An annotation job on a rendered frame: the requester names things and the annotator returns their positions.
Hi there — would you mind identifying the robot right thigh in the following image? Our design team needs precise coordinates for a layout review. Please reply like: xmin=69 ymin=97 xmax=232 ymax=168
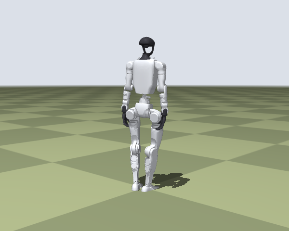
xmin=144 ymin=108 xmax=163 ymax=157

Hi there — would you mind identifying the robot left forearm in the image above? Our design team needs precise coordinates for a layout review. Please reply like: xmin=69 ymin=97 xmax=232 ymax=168
xmin=121 ymin=86 xmax=131 ymax=110

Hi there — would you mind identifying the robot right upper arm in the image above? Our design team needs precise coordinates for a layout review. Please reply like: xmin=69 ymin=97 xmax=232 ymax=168
xmin=155 ymin=61 xmax=167 ymax=93

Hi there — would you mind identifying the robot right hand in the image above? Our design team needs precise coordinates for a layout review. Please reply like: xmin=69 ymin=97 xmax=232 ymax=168
xmin=156 ymin=109 xmax=167 ymax=130

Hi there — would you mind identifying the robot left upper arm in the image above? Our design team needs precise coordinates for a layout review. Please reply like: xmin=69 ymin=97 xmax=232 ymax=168
xmin=125 ymin=61 xmax=134 ymax=91

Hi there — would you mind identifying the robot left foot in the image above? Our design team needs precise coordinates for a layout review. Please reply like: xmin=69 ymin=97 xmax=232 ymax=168
xmin=131 ymin=182 xmax=143 ymax=191

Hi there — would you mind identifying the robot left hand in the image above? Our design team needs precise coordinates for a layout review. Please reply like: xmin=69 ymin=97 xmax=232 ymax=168
xmin=122 ymin=106 xmax=129 ymax=127

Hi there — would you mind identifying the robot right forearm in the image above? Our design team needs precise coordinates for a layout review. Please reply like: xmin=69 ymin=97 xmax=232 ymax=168
xmin=159 ymin=85 xmax=169 ymax=113

